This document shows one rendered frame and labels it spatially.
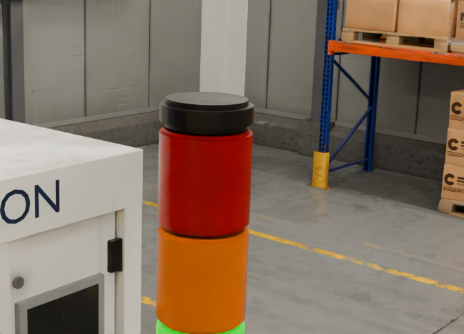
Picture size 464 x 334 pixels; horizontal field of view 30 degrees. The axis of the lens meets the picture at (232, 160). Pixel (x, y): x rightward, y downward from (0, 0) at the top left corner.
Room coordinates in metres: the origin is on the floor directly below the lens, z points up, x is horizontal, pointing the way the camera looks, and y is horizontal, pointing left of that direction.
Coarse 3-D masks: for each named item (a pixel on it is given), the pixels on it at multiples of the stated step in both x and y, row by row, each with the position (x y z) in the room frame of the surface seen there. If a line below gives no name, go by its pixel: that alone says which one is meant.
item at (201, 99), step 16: (176, 96) 0.45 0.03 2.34; (192, 96) 0.46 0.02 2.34; (208, 96) 0.46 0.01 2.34; (224, 96) 0.46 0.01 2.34; (240, 96) 0.46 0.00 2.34; (160, 112) 0.45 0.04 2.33; (176, 112) 0.43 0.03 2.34; (192, 112) 0.43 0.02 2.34; (208, 112) 0.43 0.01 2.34; (224, 112) 0.43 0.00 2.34; (240, 112) 0.43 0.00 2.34; (176, 128) 0.44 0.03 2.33; (192, 128) 0.43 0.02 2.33; (208, 128) 0.43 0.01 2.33; (224, 128) 0.43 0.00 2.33; (240, 128) 0.44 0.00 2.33
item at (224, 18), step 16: (208, 0) 3.03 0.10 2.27; (224, 0) 2.99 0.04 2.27; (240, 0) 3.04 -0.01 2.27; (208, 16) 3.03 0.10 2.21; (224, 16) 2.99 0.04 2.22; (240, 16) 3.04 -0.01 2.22; (208, 32) 3.03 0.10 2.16; (224, 32) 2.99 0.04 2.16; (240, 32) 3.04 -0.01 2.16; (208, 48) 3.03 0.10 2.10; (224, 48) 2.99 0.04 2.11; (240, 48) 3.05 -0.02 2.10; (208, 64) 3.03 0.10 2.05; (224, 64) 2.99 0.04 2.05; (240, 64) 3.05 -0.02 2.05; (208, 80) 3.03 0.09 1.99; (224, 80) 2.99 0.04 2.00; (240, 80) 3.05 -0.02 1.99
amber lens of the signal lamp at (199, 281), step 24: (168, 240) 0.43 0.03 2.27; (192, 240) 0.43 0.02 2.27; (216, 240) 0.43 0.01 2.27; (240, 240) 0.44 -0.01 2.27; (168, 264) 0.43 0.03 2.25; (192, 264) 0.43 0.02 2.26; (216, 264) 0.43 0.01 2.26; (240, 264) 0.44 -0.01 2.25; (168, 288) 0.43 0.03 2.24; (192, 288) 0.43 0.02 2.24; (216, 288) 0.43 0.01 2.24; (240, 288) 0.44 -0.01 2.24; (168, 312) 0.43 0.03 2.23; (192, 312) 0.43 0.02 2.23; (216, 312) 0.43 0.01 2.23; (240, 312) 0.44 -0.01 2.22
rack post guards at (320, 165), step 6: (318, 156) 9.17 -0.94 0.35; (324, 156) 9.13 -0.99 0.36; (318, 162) 9.17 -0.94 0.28; (324, 162) 9.13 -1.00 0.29; (318, 168) 9.16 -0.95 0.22; (324, 168) 9.13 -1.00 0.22; (318, 174) 9.16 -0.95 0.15; (324, 174) 9.13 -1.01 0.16; (312, 180) 9.22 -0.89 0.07; (318, 180) 9.16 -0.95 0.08; (324, 180) 9.13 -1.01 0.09; (318, 186) 9.15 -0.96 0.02; (324, 186) 9.13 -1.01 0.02
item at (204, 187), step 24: (168, 144) 0.44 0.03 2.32; (192, 144) 0.43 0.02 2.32; (216, 144) 0.43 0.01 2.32; (240, 144) 0.43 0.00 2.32; (168, 168) 0.43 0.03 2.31; (192, 168) 0.43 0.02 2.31; (216, 168) 0.43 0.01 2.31; (240, 168) 0.44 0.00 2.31; (168, 192) 0.43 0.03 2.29; (192, 192) 0.43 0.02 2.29; (216, 192) 0.43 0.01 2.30; (240, 192) 0.44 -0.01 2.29; (168, 216) 0.43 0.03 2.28; (192, 216) 0.43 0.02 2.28; (216, 216) 0.43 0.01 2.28; (240, 216) 0.44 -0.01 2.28
